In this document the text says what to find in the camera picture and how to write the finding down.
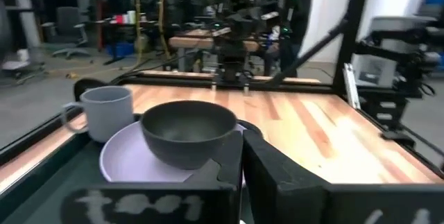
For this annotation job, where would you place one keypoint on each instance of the dark desk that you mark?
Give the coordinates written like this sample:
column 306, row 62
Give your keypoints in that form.
column 104, row 26

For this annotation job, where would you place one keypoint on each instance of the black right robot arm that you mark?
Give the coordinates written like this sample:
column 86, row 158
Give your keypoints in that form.
column 232, row 68

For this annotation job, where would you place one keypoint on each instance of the white container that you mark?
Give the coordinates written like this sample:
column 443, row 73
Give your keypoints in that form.
column 131, row 17

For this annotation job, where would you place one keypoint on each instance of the blue bin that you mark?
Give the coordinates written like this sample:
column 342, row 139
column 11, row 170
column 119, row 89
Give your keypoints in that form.
column 119, row 50

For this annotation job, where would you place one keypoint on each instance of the grey mug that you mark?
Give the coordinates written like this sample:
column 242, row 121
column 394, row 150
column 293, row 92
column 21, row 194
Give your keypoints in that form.
column 107, row 116

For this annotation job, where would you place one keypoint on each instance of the black aluminium table frame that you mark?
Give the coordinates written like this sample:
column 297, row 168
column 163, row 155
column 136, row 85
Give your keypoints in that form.
column 354, row 26

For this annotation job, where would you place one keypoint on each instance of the dark green tray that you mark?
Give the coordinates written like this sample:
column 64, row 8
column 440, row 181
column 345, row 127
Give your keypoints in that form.
column 52, row 189

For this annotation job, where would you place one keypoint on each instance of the lilac plate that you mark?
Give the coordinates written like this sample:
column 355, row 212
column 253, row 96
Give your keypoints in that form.
column 128, row 161

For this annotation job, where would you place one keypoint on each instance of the wooden table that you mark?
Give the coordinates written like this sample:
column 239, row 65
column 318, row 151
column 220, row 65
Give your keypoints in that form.
column 187, row 42

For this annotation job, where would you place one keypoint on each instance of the dark grey bowl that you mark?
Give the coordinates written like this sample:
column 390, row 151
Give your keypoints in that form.
column 187, row 134

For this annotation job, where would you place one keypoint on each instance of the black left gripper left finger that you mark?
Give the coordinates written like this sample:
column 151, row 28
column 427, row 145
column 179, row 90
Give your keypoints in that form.
column 229, row 172

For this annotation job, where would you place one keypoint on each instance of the white metal bracket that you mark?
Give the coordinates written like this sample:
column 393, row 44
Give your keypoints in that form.
column 351, row 85

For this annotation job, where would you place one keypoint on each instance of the red container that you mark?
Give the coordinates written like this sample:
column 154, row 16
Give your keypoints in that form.
column 119, row 19

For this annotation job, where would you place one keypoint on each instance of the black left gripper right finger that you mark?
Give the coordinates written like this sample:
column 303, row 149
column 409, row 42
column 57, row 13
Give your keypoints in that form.
column 274, row 189

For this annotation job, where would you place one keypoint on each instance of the white column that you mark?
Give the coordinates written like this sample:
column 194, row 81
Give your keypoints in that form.
column 26, row 16

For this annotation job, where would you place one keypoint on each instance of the black equipment stand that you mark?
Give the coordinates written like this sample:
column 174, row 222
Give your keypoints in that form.
column 412, row 61

